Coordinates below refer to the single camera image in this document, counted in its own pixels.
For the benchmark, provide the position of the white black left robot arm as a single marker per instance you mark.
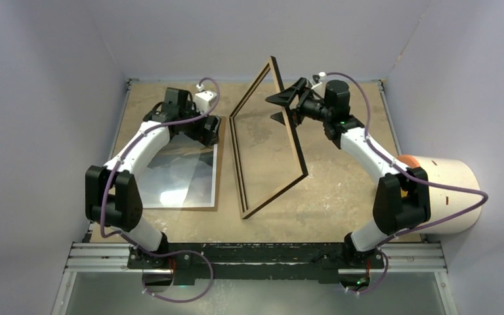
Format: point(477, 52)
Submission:
point(112, 197)

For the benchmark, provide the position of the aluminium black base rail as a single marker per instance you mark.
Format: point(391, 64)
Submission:
point(323, 262)

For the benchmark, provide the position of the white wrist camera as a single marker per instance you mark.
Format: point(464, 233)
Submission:
point(204, 100)
point(316, 83)

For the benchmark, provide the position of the brown frame backing board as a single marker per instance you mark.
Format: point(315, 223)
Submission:
point(220, 165)

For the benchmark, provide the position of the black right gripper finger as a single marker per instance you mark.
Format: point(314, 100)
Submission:
point(279, 117)
point(285, 97)

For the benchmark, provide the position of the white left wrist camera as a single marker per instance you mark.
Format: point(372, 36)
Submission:
point(204, 100)

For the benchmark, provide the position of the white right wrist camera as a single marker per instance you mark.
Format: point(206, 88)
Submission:
point(316, 83)

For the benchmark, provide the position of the white cylinder with orange lid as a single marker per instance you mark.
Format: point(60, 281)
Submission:
point(443, 202)

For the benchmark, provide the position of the grey landscape photo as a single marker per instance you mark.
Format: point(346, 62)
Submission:
point(182, 174)

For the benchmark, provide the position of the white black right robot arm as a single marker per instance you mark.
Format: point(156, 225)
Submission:
point(401, 201)

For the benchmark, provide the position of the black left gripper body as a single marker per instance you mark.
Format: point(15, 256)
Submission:
point(196, 129)

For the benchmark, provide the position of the black wooden picture frame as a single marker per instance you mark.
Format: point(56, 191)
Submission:
point(268, 158)

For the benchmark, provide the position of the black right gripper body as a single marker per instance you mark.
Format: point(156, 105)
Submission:
point(315, 109)

